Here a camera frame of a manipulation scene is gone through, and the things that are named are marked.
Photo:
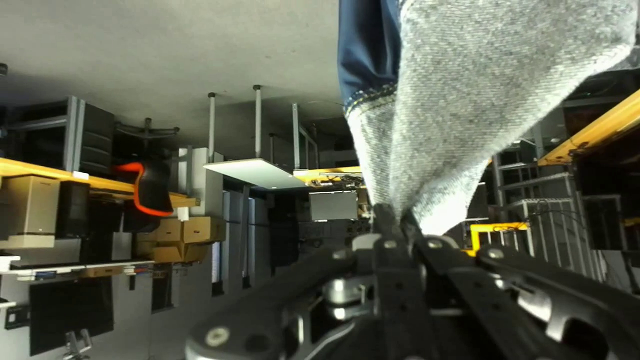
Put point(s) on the white shelf board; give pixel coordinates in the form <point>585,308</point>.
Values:
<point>67,268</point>

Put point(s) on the brown cardboard box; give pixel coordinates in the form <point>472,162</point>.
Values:
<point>171,250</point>
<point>203,230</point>

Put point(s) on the grey laptop screen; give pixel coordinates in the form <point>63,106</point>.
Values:
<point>332,204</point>

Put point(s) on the grey metal rack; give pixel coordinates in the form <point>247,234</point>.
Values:
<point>527,181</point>

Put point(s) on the white table with metal legs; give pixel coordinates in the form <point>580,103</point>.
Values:
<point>257,173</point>

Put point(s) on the light wooden desk top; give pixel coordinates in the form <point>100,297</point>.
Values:
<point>601,131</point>

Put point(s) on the dark under-desk cabinet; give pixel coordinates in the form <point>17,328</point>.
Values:
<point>93,140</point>

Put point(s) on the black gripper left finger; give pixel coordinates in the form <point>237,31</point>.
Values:
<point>321,300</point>

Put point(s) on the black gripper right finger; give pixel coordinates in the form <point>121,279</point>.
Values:
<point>481,306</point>

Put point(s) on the blue and grey coat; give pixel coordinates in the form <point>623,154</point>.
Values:
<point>481,100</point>

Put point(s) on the orange black office chair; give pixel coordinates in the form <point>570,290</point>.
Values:
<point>154,191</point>

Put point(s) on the black flat screen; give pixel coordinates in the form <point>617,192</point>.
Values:
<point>71,312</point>

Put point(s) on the beige computer case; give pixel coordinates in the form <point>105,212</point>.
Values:
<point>31,207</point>

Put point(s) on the yellow metal frame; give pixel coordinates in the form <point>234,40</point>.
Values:
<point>497,229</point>

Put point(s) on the long wooden workbench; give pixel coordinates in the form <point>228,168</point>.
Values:
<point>41,170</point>

